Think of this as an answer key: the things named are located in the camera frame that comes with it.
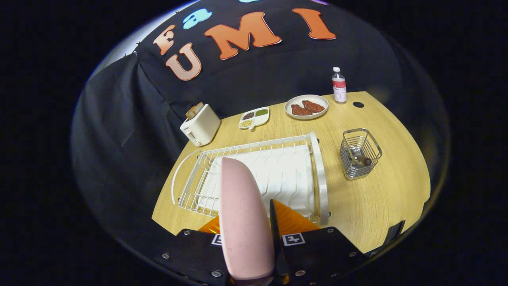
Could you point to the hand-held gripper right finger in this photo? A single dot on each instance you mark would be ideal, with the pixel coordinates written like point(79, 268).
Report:
point(273, 226)

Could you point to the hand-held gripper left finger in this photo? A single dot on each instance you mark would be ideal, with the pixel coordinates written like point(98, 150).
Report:
point(194, 254)

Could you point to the pink plate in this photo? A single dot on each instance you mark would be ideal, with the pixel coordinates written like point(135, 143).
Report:
point(242, 214)

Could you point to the white divided condiment dish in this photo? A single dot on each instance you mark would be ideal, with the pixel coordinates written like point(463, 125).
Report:
point(254, 119)

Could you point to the white plate with meat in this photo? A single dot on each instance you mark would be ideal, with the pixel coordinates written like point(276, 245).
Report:
point(307, 97)

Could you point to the white drip tray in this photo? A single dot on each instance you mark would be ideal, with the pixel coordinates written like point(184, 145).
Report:
point(285, 174)

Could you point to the red meat slice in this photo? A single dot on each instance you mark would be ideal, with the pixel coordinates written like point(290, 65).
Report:
point(314, 106)
point(301, 110)

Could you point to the white toaster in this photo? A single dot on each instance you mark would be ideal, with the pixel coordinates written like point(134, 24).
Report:
point(202, 127)

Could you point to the brown toast slices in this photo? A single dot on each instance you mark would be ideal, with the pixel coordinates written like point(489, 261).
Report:
point(194, 110)

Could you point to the clear water bottle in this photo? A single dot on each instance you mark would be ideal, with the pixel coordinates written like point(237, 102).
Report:
point(339, 89)

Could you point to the black backdrop cloth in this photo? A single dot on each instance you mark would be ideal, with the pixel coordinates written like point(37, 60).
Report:
point(278, 71)

